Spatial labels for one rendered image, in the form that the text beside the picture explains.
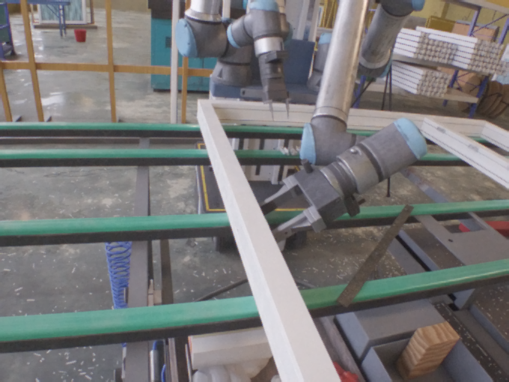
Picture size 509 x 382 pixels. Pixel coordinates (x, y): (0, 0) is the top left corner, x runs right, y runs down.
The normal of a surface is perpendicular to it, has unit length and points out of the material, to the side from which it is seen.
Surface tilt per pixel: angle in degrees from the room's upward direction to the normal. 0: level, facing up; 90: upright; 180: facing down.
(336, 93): 45
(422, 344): 90
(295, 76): 90
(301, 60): 90
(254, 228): 0
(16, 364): 0
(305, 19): 90
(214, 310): 0
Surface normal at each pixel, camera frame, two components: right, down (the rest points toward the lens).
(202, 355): 0.25, 0.52
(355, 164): -0.24, -0.28
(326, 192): -0.45, -0.69
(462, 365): -0.96, 0.02
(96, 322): 0.13, -0.85
